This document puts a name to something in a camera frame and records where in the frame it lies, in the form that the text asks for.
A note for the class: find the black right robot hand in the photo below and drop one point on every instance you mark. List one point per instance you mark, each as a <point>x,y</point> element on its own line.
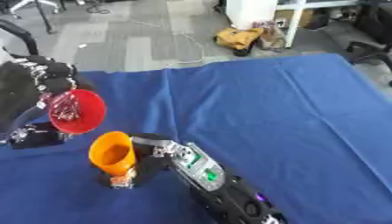
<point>153,166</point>

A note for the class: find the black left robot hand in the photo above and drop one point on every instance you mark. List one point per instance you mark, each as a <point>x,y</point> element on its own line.
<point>20,84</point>

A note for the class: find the orange plastic cup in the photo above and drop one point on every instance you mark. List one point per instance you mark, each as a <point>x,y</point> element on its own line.
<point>112,154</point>

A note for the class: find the red plastic cup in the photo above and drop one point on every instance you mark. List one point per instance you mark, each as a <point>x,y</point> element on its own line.
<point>84,112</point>

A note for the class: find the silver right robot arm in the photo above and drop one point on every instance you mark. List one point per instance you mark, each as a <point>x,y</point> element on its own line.
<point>214,180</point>

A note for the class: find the silver metal pieces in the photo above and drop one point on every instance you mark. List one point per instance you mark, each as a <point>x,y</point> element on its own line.
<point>65,107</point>

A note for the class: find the black curved chair armrest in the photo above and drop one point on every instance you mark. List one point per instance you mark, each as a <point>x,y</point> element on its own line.
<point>23,33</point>

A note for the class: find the black pole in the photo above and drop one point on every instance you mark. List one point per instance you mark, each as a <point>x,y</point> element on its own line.
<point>45,17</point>

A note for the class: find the white chair base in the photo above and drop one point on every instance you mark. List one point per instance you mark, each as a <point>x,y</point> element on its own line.
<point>30,4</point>

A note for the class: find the yellow bag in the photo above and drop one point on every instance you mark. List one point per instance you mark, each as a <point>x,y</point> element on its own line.
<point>237,37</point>

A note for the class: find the beige bag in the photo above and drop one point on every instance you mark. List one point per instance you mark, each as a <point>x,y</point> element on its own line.
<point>273,36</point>

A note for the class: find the white cabinet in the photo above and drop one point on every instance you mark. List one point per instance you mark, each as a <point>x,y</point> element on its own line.
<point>250,11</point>

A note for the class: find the black office chair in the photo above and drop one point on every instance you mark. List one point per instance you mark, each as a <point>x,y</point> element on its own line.
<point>375,38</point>

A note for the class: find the white table frame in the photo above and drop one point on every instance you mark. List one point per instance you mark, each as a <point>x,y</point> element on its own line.
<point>295,23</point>

